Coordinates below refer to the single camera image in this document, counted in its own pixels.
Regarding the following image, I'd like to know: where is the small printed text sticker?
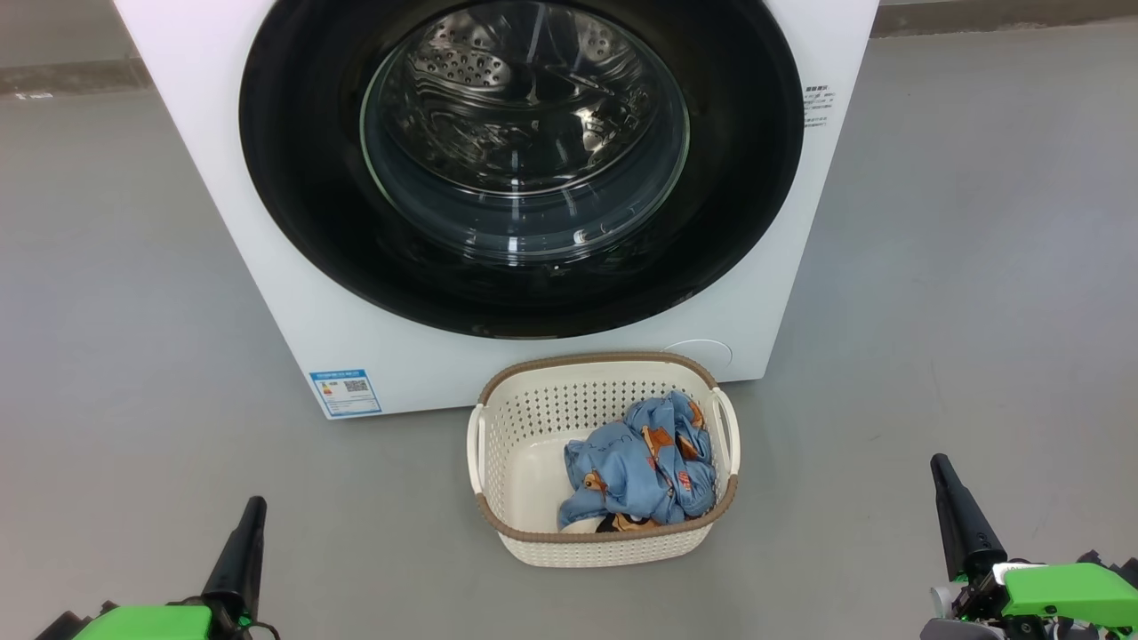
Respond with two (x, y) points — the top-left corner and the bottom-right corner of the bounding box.
(803, 84), (835, 130)

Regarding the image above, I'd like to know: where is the black and orange garment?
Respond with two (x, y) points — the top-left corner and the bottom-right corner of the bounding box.
(594, 511), (663, 535)

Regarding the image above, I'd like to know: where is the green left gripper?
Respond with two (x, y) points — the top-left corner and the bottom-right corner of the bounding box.
(36, 496), (268, 640)

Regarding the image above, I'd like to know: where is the cream perforated laundry basket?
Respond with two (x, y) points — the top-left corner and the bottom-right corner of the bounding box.
(466, 352), (741, 569)

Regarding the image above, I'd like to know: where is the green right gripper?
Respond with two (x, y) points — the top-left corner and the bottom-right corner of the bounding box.
(920, 453), (1138, 640)

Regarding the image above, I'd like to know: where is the white front-load washing machine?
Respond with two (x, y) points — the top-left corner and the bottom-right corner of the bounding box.
(114, 0), (881, 420)

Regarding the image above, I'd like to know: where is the blue energy label sticker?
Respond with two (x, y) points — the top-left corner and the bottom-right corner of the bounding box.
(309, 368), (383, 419)

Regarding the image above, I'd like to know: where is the black washing machine door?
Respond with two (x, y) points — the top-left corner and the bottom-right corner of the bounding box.
(238, 0), (805, 340)

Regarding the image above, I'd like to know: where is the blue patterned garment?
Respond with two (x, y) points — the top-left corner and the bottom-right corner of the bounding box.
(558, 391), (717, 532)

